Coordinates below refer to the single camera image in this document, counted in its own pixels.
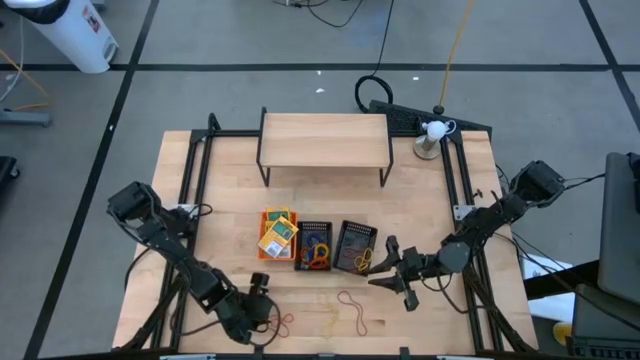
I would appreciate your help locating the black metal rig frame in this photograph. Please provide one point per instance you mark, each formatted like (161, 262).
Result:
(230, 133)

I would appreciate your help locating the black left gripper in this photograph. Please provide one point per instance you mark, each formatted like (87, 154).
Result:
(240, 315)

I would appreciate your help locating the white bulb lamp metal base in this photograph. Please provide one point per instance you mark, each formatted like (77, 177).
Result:
(434, 131)

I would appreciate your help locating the black table clamp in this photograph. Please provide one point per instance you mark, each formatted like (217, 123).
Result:
(258, 351)
(404, 352)

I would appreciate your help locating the wooden shelf riser black legs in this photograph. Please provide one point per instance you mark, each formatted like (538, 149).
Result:
(325, 140)

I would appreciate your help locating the blue spiral wrist coil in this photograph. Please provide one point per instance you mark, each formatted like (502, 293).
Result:
(315, 235)

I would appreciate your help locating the yellow rubber band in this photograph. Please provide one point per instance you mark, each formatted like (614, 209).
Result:
(334, 312)
(367, 252)

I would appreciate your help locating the black floor object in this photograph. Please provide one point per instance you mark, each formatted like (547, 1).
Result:
(6, 172)

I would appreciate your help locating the dark grey equipment box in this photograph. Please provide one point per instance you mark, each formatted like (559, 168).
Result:
(605, 325)

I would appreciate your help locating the red rubber band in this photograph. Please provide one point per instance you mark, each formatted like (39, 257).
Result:
(356, 310)
(357, 240)
(350, 245)
(289, 317)

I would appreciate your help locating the yellow round object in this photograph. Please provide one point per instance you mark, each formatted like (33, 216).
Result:
(562, 332)

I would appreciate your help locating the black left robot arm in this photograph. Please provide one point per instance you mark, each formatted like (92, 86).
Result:
(175, 255)

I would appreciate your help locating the orange spiral wrist coil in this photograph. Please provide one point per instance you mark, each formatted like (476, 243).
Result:
(320, 263)

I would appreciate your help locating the grey metal box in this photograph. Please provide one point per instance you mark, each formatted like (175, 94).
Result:
(622, 225)

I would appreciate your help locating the grey stand base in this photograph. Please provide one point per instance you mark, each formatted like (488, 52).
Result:
(25, 118)

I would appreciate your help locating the black plastic basket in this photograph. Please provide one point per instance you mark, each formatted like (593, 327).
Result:
(326, 227)
(360, 231)

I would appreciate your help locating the orange plastic basket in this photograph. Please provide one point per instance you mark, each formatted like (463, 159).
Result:
(261, 222)

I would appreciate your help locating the black perforated panel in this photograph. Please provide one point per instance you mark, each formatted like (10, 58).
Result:
(400, 117)

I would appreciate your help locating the white paper sheet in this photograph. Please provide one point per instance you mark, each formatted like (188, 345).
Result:
(552, 307)

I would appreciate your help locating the white cylindrical bin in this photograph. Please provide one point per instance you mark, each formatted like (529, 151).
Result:
(70, 35)

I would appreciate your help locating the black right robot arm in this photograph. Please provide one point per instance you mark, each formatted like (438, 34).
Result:
(500, 215)

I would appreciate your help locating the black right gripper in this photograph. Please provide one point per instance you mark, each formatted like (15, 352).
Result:
(412, 267)

